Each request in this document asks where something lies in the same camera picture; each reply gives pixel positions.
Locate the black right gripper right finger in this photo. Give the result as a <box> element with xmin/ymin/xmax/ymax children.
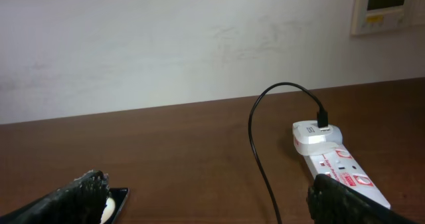
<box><xmin>307</xmin><ymin>174</ymin><xmax>415</xmax><ymax>224</ymax></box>

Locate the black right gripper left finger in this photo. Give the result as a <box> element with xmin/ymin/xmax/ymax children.
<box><xmin>1</xmin><ymin>170</ymin><xmax>110</xmax><ymax>224</ymax></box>

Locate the black samsung galaxy phone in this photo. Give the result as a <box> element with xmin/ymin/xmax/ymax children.
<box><xmin>100</xmin><ymin>187</ymin><xmax>129</xmax><ymax>224</ymax></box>

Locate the black usb charging cable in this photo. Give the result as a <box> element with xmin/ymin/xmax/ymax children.
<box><xmin>248</xmin><ymin>81</ymin><xmax>329</xmax><ymax>224</ymax></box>

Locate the white usb charger adapter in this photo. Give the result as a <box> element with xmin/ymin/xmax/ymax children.
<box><xmin>292</xmin><ymin>120</ymin><xmax>343</xmax><ymax>156</ymax></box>

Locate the white power strip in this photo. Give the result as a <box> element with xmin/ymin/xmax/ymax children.
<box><xmin>303</xmin><ymin>145</ymin><xmax>390</xmax><ymax>209</ymax></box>

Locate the white wall control panel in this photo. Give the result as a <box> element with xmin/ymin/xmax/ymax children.
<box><xmin>351</xmin><ymin>0</ymin><xmax>424</xmax><ymax>36</ymax></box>

